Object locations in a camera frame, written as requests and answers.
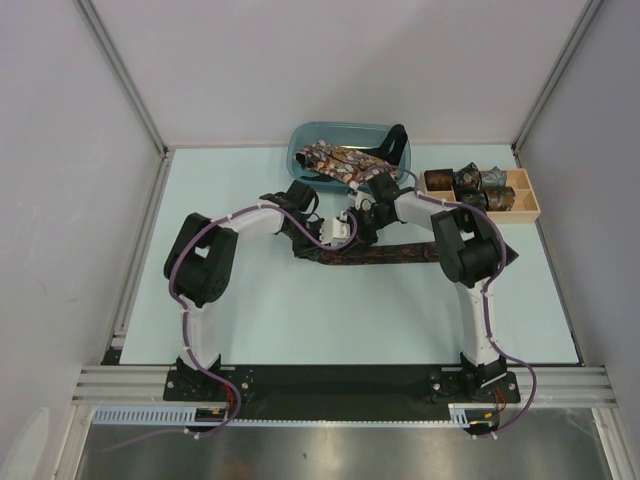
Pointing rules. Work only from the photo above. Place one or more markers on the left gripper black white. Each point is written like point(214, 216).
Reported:
point(310, 251)

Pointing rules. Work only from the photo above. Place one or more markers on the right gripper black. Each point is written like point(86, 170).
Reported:
point(362, 234)

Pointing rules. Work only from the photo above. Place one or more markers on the dark orange floral tie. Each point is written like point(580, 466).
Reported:
point(409, 253)

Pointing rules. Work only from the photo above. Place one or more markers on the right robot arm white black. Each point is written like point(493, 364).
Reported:
point(471, 252)

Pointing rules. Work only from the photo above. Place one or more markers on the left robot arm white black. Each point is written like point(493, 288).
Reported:
point(199, 265)

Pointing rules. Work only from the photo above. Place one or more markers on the pile of patterned ties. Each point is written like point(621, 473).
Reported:
point(325, 163)

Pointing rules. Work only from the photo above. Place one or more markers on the blue plastic basin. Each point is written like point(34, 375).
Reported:
point(383, 138)

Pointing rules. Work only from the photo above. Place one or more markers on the rolled navy patterned tie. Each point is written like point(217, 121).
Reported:
point(472, 197)

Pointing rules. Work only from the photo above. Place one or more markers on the rolled dark blue tie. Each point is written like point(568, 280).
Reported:
point(467, 178)

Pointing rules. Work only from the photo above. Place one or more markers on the rolled grey tie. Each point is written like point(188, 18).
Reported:
point(493, 178)

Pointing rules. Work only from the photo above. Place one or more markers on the rolled brown blue tie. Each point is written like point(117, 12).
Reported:
point(500, 198)

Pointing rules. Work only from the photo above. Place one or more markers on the wooden compartment tray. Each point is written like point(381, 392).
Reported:
point(525, 208)

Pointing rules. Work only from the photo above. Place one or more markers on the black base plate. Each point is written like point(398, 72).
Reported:
point(341, 393)

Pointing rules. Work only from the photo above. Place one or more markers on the white cable duct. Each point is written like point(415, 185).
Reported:
point(210, 417)

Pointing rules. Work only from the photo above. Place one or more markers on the aluminium frame rail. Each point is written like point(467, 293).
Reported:
point(557, 387)

